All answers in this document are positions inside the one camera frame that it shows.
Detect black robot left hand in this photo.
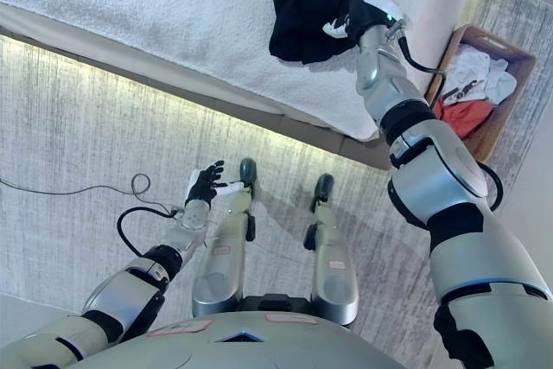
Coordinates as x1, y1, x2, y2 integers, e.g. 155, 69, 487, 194
184, 160, 244, 211

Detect black garment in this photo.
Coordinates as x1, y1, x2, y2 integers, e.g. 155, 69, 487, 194
268, 0, 378, 66

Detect white clothes with print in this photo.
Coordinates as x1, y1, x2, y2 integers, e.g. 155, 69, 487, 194
440, 41, 518, 107

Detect brown upholstered bed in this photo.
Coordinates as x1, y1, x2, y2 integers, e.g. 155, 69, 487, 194
0, 0, 488, 172

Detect brown wicker basket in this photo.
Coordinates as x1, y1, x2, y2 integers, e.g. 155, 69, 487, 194
424, 24, 538, 165

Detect white towel-covered bed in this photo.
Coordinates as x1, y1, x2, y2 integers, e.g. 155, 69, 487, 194
0, 0, 488, 143

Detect black robot left foot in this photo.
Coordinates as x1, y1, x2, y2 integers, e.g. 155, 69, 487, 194
239, 157, 260, 194

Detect black robot foot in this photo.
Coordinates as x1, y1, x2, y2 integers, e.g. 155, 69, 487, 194
239, 157, 260, 194
311, 173, 335, 211

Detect silver robot left leg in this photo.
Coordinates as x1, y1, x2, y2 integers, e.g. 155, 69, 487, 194
191, 189, 257, 319

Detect silver robot leg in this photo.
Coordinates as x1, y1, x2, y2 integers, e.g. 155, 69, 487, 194
191, 189, 257, 319
302, 203, 360, 328

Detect black robot right foot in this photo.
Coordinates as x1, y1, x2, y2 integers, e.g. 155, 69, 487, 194
311, 173, 335, 211

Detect orange garment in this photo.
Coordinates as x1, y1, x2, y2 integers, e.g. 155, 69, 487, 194
432, 98, 496, 140

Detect grey woven rug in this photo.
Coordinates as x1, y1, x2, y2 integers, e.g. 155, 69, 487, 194
0, 0, 553, 369

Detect silver robot right leg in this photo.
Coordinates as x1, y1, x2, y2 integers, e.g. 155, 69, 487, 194
302, 203, 360, 328

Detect red outlined torso label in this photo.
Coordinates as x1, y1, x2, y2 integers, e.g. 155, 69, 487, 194
264, 313, 320, 327

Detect grey robot torso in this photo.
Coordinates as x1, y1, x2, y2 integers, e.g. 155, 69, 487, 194
64, 293, 408, 369

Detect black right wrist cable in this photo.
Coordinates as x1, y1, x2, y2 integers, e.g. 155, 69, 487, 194
391, 25, 505, 215

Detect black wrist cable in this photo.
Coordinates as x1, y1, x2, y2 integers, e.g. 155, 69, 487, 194
391, 25, 505, 215
117, 206, 183, 258

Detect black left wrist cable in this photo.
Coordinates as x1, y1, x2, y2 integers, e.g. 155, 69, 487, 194
117, 206, 183, 258

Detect thin grey floor cable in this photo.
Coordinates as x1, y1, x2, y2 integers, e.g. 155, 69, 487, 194
0, 173, 174, 217

